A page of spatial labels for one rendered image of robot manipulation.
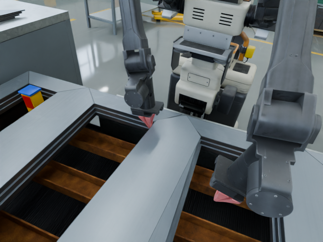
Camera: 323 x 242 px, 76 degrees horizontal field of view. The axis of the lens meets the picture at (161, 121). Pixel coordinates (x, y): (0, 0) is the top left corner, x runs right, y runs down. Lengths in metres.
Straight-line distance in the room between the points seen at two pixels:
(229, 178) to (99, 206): 0.33
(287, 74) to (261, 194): 0.17
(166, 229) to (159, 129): 0.35
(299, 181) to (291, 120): 0.47
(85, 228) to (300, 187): 0.60
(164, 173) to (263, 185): 0.38
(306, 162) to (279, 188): 0.55
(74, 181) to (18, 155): 0.22
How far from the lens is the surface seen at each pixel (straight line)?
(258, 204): 0.34
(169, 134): 0.74
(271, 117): 0.32
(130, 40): 0.62
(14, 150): 0.78
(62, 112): 0.87
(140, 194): 0.59
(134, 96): 0.59
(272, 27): 1.02
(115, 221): 0.56
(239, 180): 0.41
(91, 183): 0.84
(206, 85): 1.14
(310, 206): 0.74
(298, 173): 0.80
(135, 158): 0.66
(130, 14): 0.62
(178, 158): 0.67
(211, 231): 0.78
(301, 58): 0.36
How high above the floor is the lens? 1.38
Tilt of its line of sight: 41 degrees down
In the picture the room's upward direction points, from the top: 6 degrees clockwise
